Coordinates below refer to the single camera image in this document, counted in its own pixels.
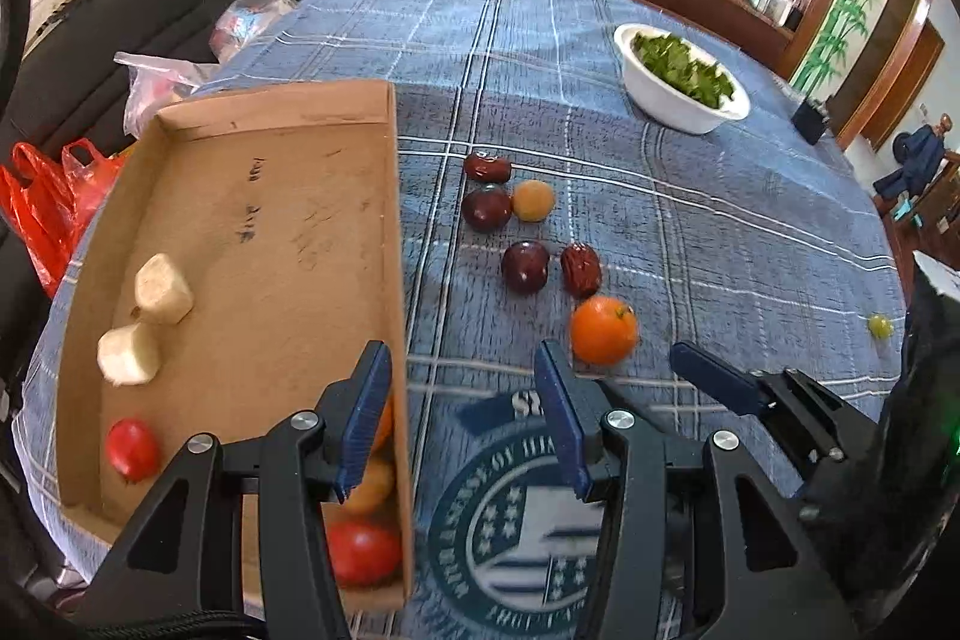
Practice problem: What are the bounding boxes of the blue plaid tablecloth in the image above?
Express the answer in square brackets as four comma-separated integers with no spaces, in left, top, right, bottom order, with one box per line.
[22,0,912,640]

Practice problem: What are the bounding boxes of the white bowl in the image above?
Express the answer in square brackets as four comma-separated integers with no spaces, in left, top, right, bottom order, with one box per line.
[613,23,751,134]

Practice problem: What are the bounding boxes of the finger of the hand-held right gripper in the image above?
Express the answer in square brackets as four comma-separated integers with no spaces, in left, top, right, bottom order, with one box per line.
[757,368,878,483]
[670,342,773,416]

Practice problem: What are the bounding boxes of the red plastic bag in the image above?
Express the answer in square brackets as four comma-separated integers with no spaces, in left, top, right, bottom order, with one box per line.
[0,143,76,300]
[61,139,125,221]

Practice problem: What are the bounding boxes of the black sofa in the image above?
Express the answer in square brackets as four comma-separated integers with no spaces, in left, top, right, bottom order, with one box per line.
[0,0,316,326]

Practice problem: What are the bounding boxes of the red jujube date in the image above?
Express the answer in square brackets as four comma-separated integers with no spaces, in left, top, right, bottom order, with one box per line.
[561,242,603,300]
[463,151,513,185]

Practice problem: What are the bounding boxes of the shallow cardboard box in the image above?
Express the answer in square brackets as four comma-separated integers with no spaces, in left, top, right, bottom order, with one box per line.
[56,79,415,613]

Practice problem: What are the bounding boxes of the dark purple plum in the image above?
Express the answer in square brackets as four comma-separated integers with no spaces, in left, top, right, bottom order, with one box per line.
[461,186,513,232]
[501,241,551,296]

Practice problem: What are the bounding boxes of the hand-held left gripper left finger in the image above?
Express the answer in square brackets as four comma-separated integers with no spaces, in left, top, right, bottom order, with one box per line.
[75,340,395,640]

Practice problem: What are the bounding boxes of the pale sugarcane piece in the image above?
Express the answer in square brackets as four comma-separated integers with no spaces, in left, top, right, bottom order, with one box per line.
[97,323,162,386]
[133,253,194,326]

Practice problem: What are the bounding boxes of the small black box device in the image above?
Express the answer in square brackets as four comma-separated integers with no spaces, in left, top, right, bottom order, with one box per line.
[793,95,832,146]

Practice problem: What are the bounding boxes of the orange tangerine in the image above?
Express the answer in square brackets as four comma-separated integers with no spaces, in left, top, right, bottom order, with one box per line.
[371,396,395,453]
[570,296,640,367]

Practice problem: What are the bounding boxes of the red tomato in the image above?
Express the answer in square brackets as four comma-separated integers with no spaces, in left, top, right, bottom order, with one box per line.
[326,520,404,587]
[105,418,162,483]

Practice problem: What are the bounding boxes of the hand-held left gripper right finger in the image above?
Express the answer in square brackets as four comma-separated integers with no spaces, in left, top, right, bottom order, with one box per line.
[534,340,856,640]

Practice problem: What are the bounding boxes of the blue jacket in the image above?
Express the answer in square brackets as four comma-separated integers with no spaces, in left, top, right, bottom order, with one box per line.
[874,124,947,200]

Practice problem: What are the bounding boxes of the tan longan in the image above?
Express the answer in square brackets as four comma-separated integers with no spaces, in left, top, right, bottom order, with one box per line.
[512,180,557,224]
[341,456,397,517]

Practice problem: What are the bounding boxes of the clear plastic bag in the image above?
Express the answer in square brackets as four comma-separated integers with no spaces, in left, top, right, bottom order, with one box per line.
[210,0,301,63]
[114,52,218,138]

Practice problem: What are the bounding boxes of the green leafy vegetables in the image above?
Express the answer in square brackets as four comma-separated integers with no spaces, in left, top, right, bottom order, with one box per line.
[630,32,736,108]

